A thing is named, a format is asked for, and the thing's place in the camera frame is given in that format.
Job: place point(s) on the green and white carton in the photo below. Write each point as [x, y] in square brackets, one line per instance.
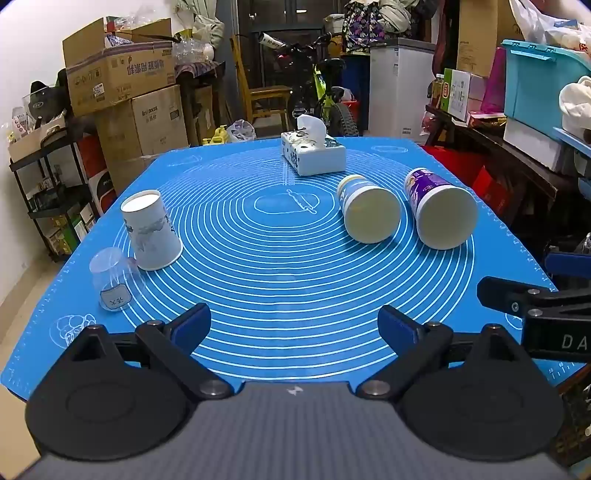
[459, 94]

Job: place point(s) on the blue silicone baking mat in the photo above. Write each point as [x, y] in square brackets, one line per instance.
[277, 277]

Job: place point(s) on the white chest freezer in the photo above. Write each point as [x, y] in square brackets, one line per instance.
[399, 87]

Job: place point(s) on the purple paper cup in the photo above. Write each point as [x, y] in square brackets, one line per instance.
[445, 219]

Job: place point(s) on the pink paper bag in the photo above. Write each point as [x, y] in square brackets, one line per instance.
[495, 85]

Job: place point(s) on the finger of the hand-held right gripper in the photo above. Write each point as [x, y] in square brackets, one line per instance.
[501, 295]
[568, 265]

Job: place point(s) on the white cloth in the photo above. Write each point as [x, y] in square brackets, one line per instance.
[575, 104]

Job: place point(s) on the white patterned tissue box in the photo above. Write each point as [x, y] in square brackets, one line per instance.
[318, 159]

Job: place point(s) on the red box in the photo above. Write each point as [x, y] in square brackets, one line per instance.
[489, 189]

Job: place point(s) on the blue plastic storage bin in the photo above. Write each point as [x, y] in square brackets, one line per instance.
[531, 87]

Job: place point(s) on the shallow cardboard tray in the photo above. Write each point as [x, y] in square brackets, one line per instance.
[32, 138]

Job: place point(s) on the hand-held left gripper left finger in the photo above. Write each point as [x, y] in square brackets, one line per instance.
[194, 323]

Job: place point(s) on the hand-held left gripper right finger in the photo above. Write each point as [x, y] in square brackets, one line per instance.
[395, 327]

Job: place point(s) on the large white plastic bag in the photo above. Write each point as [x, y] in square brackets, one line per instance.
[549, 23]

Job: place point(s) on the tall cardboard box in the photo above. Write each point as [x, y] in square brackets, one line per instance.
[480, 37]

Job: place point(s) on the wooden chair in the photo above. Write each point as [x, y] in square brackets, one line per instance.
[265, 94]

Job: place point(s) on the crumpled white plastic bag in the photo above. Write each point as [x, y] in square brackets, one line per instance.
[241, 130]

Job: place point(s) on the red and white bag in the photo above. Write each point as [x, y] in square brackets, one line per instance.
[99, 180]

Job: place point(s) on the white grey-print paper cup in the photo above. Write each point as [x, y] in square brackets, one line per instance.
[150, 230]

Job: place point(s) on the dark wooden side table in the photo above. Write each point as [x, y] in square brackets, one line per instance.
[517, 161]

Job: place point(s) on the white cup blue label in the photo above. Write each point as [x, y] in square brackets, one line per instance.
[369, 217]

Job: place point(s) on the beverage bottle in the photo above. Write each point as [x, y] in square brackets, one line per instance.
[437, 92]

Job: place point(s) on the yellow toy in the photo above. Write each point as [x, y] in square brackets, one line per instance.
[217, 136]

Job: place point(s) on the large plain cardboard box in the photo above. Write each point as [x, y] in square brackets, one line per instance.
[143, 124]

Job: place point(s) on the floral backpack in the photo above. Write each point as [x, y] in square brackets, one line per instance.
[369, 25]

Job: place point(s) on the white foam box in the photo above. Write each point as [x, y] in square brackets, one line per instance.
[531, 145]

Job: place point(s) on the clear plastic cup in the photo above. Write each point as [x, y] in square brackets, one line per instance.
[111, 281]

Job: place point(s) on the printed cardboard box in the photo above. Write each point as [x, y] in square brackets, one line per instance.
[120, 78]

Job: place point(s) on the black metal shelf rack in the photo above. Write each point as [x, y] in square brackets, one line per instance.
[44, 161]

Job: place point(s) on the open cardboard box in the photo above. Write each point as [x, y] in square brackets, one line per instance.
[92, 41]

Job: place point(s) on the black and green bicycle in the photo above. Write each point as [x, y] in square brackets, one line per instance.
[323, 87]

